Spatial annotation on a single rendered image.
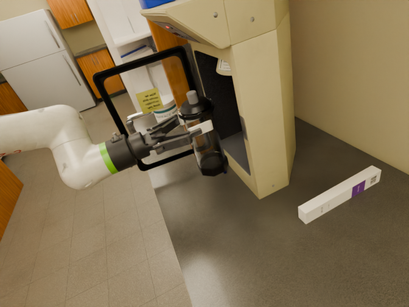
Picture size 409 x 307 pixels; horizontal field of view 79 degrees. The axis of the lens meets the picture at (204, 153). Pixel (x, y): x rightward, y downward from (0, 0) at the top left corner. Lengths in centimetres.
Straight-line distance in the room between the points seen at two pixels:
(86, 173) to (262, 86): 49
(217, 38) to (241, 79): 11
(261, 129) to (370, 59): 39
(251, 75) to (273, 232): 42
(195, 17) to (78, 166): 44
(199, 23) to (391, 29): 51
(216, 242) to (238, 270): 10
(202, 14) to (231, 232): 55
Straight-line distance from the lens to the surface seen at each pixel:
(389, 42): 85
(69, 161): 70
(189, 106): 69
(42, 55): 551
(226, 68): 69
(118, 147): 68
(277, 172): 79
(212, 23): 54
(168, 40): 90
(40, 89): 565
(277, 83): 65
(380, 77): 89
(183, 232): 79
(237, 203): 81
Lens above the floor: 154
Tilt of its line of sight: 34 degrees down
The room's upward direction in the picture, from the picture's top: 17 degrees counter-clockwise
